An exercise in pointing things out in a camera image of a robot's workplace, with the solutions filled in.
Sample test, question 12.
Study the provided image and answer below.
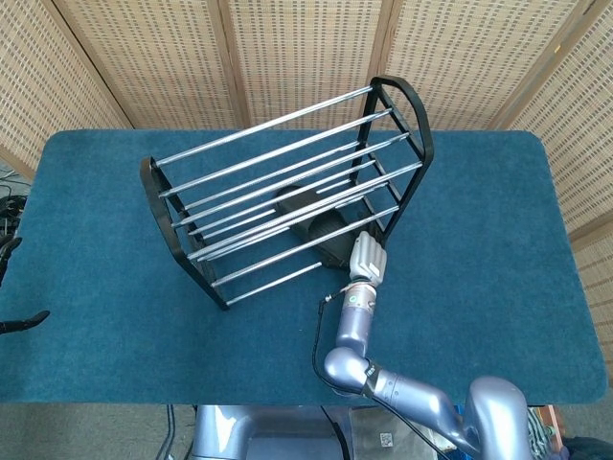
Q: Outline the bundle of floor cables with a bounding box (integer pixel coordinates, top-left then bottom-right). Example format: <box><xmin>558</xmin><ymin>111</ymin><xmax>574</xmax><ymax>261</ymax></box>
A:
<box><xmin>0</xmin><ymin>162</ymin><xmax>31</xmax><ymax>241</ymax></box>

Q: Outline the striped grey cloth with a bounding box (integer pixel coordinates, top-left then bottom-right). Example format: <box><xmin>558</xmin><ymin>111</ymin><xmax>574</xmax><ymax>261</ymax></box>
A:
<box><xmin>526</xmin><ymin>409</ymin><xmax>556</xmax><ymax>454</ymax></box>

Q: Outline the thin black cable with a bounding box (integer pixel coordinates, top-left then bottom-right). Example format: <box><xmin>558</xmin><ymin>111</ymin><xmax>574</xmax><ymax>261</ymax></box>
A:
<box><xmin>164</xmin><ymin>404</ymin><xmax>177</xmax><ymax>460</ymax></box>

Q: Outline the black slipper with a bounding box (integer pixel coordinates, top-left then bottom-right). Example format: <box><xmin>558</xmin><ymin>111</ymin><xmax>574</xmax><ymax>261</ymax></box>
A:
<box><xmin>273</xmin><ymin>185</ymin><xmax>384</xmax><ymax>270</ymax></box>

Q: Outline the lavender robot base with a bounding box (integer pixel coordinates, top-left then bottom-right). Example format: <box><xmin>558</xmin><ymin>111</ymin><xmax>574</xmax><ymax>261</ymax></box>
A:
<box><xmin>191</xmin><ymin>404</ymin><xmax>347</xmax><ymax>460</ymax></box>

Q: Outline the blue felt table cover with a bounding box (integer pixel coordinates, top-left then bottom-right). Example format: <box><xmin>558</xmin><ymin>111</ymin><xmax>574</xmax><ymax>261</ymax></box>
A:
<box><xmin>0</xmin><ymin>127</ymin><xmax>608</xmax><ymax>408</ymax></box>

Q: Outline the black chrome shoe rack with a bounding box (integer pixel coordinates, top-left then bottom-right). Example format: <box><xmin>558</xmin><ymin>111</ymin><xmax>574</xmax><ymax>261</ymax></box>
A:
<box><xmin>139</xmin><ymin>75</ymin><xmax>435</xmax><ymax>312</ymax></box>

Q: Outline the woven bamboo folding screen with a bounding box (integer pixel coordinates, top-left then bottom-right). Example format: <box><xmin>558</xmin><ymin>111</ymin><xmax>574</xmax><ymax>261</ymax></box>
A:
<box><xmin>0</xmin><ymin>0</ymin><xmax>613</xmax><ymax>339</ymax></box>

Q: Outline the grey bag with label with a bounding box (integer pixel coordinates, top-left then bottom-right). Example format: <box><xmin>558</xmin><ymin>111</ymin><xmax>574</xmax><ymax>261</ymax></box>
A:
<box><xmin>348</xmin><ymin>405</ymin><xmax>432</xmax><ymax>460</ymax></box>

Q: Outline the thick black cable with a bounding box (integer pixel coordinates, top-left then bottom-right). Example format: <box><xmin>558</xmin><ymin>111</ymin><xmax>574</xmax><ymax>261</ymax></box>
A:
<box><xmin>319</xmin><ymin>404</ymin><xmax>349</xmax><ymax>460</ymax></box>

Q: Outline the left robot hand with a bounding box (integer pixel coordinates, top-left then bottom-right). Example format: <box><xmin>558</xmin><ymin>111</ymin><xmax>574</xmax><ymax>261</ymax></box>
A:
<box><xmin>0</xmin><ymin>237</ymin><xmax>52</xmax><ymax>336</ymax></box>

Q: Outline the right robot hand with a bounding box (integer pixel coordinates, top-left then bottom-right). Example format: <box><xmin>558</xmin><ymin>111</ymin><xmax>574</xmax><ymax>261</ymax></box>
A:
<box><xmin>349</xmin><ymin>231</ymin><xmax>389</xmax><ymax>284</ymax></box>

